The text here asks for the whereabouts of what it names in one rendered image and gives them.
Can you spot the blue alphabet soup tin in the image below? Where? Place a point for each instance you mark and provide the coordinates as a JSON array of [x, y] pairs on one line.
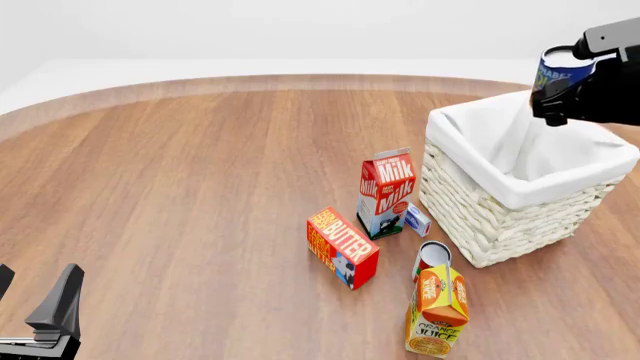
[[560, 71]]

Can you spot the red and orange butter box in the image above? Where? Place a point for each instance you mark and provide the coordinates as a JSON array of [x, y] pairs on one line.
[[345, 245]]

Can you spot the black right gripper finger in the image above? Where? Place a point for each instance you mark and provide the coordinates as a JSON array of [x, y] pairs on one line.
[[552, 103]]

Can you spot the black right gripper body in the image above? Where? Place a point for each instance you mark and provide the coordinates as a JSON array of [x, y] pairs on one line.
[[612, 93]]

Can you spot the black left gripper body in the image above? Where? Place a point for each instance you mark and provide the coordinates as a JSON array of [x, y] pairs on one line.
[[45, 348]]

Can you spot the white wicker basket with lining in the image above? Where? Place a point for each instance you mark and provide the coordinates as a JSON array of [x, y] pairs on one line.
[[500, 225]]

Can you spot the small blue and white box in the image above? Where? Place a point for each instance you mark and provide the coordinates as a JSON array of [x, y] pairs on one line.
[[418, 221]]

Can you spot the red tin with silver lid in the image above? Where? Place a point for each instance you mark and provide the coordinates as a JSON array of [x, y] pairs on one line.
[[431, 257]]

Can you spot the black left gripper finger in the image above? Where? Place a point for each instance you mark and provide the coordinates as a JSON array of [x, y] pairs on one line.
[[4, 279], [59, 303]]

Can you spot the red and white milk carton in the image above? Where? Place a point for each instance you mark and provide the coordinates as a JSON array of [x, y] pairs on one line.
[[387, 191]]

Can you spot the yellow orange juice carton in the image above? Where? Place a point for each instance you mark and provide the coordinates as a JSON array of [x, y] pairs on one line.
[[437, 311]]

